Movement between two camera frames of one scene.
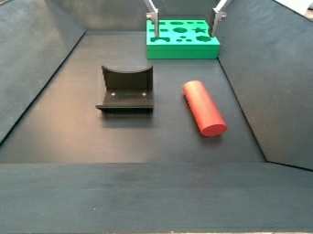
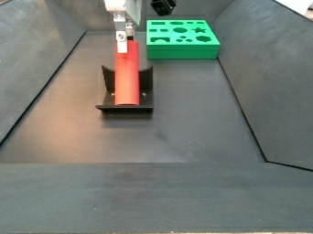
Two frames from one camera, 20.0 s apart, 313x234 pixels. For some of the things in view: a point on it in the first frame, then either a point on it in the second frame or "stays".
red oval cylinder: (204, 109) → (125, 76)
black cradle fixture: (128, 91) stays
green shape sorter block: (179, 39) stays
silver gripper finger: (152, 15) → (132, 8)
